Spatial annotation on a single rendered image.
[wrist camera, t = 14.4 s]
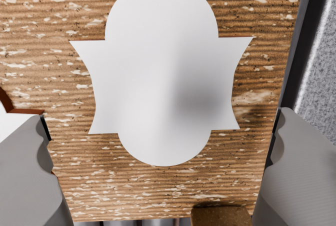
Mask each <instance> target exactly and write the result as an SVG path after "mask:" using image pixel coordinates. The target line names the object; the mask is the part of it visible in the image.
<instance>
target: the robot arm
mask: <svg viewBox="0 0 336 226"><path fill-rule="evenodd" d="M272 133H273V134H274V135H275V137H276V139H275V142H274V146H273V149H272V153H271V156H270V159H271V161H272V163H273V165H271V166H268V167H267V168H266V169H265V172H264V175H263V179H262V182H261V186H260V189H259V193H258V196H257V200H256V203H255V207H254V211H253V214H252V218H251V222H252V225H253V226H336V147H335V146H334V145H333V144H332V143H331V142H330V141H329V140H328V139H327V138H326V137H325V136H324V135H323V134H322V133H320V132H319V131H318V130H317V129H315V128H314V127H313V126H312V125H310V124H309V123H308V122H307V121H305V120H304V119H303V118H302V117H300V116H299V115H298V114H297V113H296V112H294V111H293V110H292V109H290V108H288V107H279V108H278V111H277V115H276V118H275V122H274V126H273V129H272ZM49 141H52V138H51V135H50V132H49V129H48V126H47V123H46V120H45V117H44V115H43V114H42V115H34V116H31V117H30V118H29V119H27V120H26V121H25V122H24V123H23V124H22V125H20V126H19V127H18V128H17V129H16V130H15V131H13V132H12V133H11V134H10V135H9V136H7V137H6V138H5V139H4V140H3V141H2V142H0V226H74V223H73V219H72V216H71V213H70V209H69V206H68V204H67V201H66V199H65V196H64V194H63V191H62V189H61V186H60V183H59V181H58V178H57V177H56V176H55V175H54V174H51V171H52V169H53V167H54V164H53V161H52V159H51V156H50V153H49V151H48V148H47V146H48V144H49Z"/></svg>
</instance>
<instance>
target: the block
mask: <svg viewBox="0 0 336 226"><path fill-rule="evenodd" d="M190 222H191V226H253V224H252V218H251V216H250V214H249V213H248V210H247V208H246V207H240V206H213V207H205V208H193V209H192V210H191V214H190Z"/></svg>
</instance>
